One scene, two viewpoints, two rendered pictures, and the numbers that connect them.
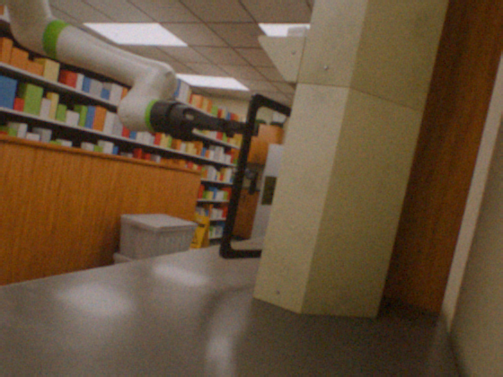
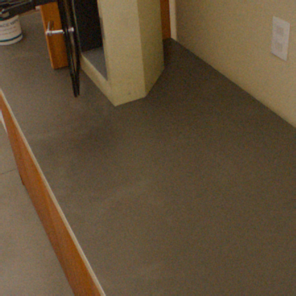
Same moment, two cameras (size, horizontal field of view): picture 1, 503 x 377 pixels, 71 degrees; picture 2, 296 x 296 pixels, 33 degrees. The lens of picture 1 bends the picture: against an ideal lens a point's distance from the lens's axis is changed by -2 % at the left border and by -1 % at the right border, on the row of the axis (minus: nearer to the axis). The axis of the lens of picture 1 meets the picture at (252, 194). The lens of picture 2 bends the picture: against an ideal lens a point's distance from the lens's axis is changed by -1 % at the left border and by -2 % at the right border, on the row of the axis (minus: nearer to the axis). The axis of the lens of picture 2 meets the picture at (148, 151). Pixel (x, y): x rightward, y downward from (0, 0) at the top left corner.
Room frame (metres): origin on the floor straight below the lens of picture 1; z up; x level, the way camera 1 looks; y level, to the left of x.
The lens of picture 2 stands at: (-0.25, 0.88, 1.76)
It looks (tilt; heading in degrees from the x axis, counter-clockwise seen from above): 36 degrees down; 313
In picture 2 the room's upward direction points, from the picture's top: 5 degrees counter-clockwise
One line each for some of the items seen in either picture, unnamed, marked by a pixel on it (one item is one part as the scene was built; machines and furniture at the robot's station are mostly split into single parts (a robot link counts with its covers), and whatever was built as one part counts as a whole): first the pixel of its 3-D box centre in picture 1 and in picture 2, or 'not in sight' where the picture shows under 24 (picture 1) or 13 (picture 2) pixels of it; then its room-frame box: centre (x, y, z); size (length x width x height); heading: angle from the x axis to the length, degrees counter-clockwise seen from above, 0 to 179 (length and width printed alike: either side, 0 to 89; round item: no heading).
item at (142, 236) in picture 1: (158, 237); not in sight; (3.10, 0.74, 0.49); 0.60 x 0.42 x 0.33; 156
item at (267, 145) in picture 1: (277, 184); (67, 20); (0.93, -0.06, 1.19); 0.30 x 0.01 x 0.40; 136
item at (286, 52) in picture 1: (298, 82); not in sight; (0.93, -0.06, 1.46); 0.32 x 0.11 x 0.10; 156
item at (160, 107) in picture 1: (170, 116); not in sight; (0.97, 0.26, 1.31); 0.09 x 0.06 x 0.12; 156
